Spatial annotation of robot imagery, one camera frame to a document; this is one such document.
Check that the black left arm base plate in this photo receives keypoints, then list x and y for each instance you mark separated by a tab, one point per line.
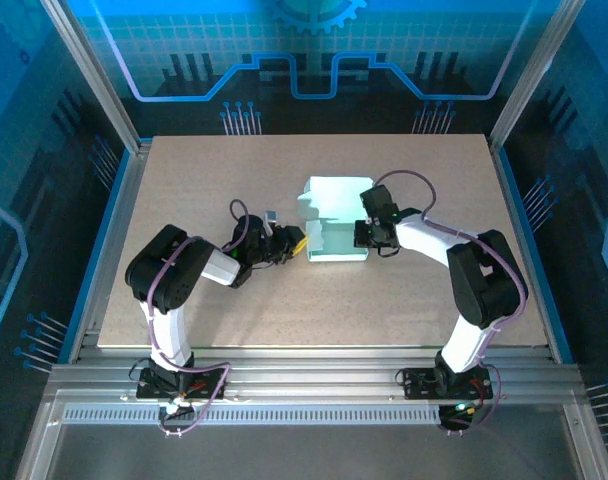
146	391

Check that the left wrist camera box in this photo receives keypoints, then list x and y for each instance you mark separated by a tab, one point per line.
272	217

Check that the light teal paper box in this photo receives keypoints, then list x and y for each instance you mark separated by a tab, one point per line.
334	200

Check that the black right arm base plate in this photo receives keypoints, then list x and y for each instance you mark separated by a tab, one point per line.
419	385

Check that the aluminium frame post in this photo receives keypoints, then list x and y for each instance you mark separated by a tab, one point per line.
534	75
95	75

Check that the grey metal lower shelf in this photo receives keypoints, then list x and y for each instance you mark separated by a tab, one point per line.
309	450

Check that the aluminium frame side rail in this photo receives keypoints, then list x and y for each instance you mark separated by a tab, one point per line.
115	240
515	220

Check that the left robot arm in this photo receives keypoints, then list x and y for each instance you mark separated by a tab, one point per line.
164	270

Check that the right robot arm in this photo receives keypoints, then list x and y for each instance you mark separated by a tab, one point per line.
484	280

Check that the aluminium frame cross rail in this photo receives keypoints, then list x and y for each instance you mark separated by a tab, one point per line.
309	375

